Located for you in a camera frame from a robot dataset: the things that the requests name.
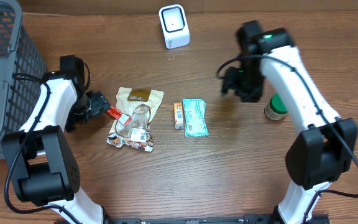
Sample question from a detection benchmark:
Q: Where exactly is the red snack packet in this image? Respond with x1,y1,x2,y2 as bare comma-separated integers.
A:
106,106,132,126

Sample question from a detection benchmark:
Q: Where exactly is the green lidded jar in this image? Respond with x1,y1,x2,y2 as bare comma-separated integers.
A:
264,94,288,121

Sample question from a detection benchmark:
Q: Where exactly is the white snack bag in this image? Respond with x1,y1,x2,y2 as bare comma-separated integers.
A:
106,87,164,152

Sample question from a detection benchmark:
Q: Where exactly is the teal snack pouch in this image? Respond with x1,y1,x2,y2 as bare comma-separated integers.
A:
182,98,209,138

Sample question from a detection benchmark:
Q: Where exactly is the small orange box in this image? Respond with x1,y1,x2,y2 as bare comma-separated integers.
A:
173,102,185,130

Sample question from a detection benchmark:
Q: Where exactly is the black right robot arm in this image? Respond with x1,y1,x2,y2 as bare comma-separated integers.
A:
221,21,358,223

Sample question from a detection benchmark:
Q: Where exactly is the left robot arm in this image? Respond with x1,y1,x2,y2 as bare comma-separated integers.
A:
2,55,112,223

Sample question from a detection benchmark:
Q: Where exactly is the white barcode scanner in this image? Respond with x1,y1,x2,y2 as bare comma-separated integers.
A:
158,4,190,49

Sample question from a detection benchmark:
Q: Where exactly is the grey plastic mesh basket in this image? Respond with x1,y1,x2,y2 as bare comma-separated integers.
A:
0,0,46,159

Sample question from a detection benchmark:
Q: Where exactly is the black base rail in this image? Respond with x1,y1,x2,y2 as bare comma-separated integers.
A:
105,215,279,224

